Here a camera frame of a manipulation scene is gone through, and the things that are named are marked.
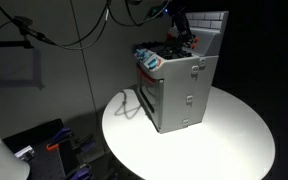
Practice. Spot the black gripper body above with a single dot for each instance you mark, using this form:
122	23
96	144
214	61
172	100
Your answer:
180	20

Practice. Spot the orange stove button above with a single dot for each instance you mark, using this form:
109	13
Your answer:
196	40
193	46

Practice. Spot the red stove dial knob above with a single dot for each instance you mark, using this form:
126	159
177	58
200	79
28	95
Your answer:
170	35

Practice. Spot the grey toy stove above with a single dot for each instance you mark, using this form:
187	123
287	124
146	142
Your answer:
180	90

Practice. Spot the grey oven door with window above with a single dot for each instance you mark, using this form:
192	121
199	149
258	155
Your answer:
150	100

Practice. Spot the round white table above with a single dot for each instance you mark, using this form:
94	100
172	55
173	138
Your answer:
190	150

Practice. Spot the dark purple spring clamp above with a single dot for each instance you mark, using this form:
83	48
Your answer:
85	141

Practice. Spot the purple clamp with orange tip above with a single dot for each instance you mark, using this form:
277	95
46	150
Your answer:
59	137

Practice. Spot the bright purple spring clamp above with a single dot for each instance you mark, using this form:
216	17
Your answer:
79	172

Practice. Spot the black perforated mounting board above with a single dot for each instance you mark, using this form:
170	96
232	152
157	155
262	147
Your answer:
47	163

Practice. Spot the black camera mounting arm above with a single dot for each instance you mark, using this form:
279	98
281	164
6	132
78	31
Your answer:
24	26

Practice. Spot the small silver metal bracket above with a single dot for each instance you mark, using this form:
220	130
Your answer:
24	152

